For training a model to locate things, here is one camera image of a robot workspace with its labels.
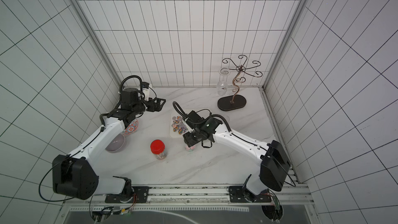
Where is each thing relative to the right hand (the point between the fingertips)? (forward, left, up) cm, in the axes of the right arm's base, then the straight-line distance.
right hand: (191, 133), depth 80 cm
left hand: (+13, +19, +9) cm, 25 cm away
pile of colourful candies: (+12, +10, -12) cm, 20 cm away
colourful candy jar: (-6, 0, -6) cm, 9 cm away
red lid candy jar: (-9, +16, 0) cm, 18 cm away
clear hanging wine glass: (+28, -17, +9) cm, 34 cm away
